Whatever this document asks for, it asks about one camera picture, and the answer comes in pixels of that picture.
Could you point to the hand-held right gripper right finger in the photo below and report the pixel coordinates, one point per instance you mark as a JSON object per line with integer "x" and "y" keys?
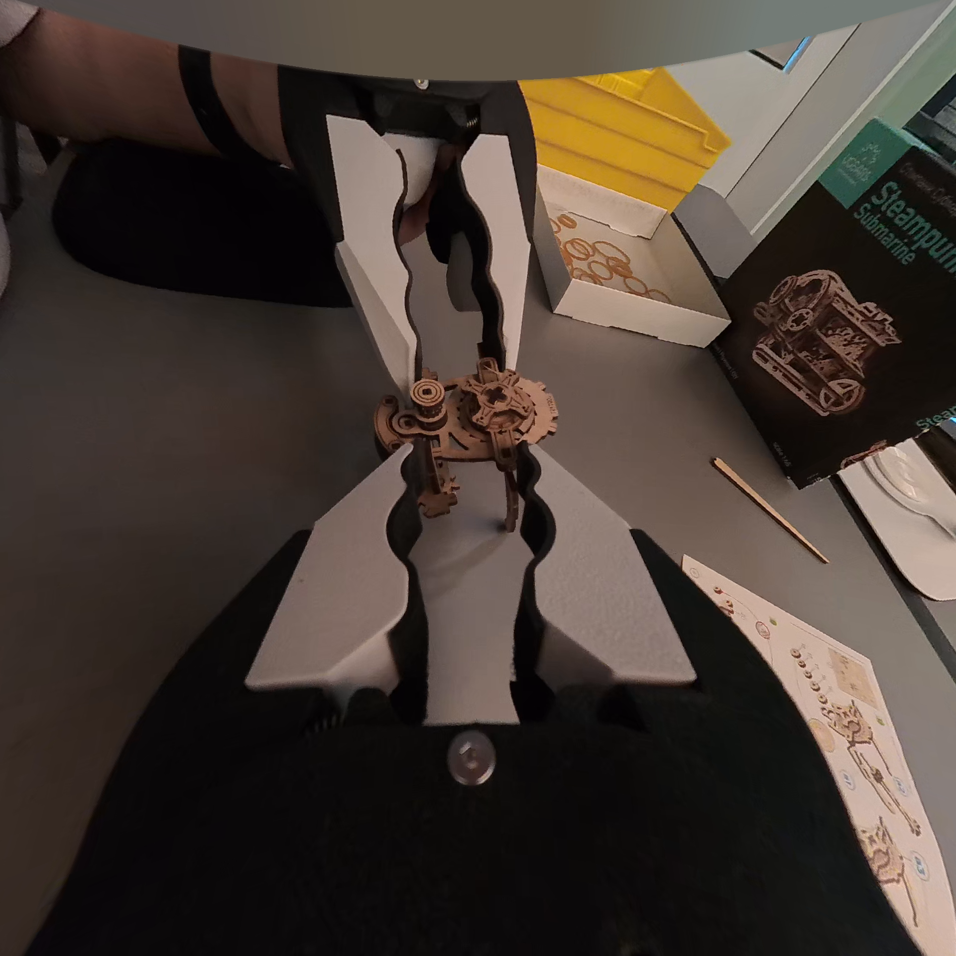
{"x": 605, "y": 582}

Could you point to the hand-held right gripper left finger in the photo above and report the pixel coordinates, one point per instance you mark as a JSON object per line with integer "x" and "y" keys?
{"x": 336, "y": 597}

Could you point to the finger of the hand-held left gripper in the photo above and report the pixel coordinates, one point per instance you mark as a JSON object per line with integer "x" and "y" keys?
{"x": 499, "y": 194}
{"x": 366, "y": 246}

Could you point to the wooden gear model assembly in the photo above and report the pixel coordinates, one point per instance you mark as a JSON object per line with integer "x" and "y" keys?
{"x": 463, "y": 422}

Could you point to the person's left forearm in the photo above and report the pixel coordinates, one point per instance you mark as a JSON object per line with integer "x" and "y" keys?
{"x": 112, "y": 89}

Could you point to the black model kit box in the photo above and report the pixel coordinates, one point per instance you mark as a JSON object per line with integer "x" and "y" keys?
{"x": 844, "y": 314}

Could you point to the person's left hand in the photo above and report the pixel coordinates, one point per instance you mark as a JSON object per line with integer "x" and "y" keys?
{"x": 417, "y": 220}

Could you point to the pile of rubber bands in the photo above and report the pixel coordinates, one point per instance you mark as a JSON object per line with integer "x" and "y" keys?
{"x": 605, "y": 261}

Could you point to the yellow plastic bin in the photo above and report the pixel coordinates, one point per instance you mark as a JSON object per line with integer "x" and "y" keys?
{"x": 620, "y": 127}

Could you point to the thin wooden stick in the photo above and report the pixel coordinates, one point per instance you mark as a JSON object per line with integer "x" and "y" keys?
{"x": 769, "y": 509}

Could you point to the white cardboard box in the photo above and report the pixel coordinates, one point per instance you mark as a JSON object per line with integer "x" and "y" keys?
{"x": 650, "y": 314}

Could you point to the printed instruction sheet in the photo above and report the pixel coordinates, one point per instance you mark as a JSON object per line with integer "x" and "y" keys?
{"x": 844, "y": 747}

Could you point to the white plastic tray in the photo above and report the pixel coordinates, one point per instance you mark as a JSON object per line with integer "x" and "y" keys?
{"x": 907, "y": 538}

